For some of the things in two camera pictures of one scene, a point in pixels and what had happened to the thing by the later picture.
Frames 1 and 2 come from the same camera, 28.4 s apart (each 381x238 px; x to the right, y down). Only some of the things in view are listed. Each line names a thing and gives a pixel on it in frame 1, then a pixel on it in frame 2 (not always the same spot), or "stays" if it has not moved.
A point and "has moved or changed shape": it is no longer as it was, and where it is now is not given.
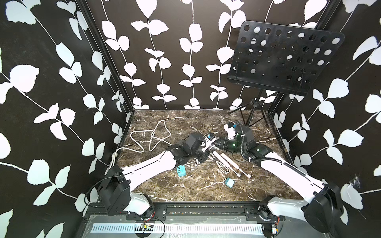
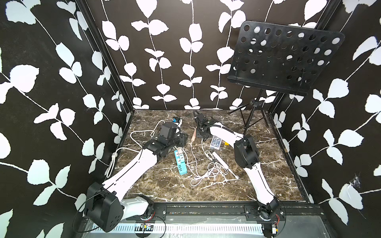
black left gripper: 204,156 → 183,138
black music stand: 280,58 stays
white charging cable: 223,168 has moved or changed shape
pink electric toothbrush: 234,164 has moved or changed shape
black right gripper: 224,141 → 198,135
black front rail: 199,211 stays
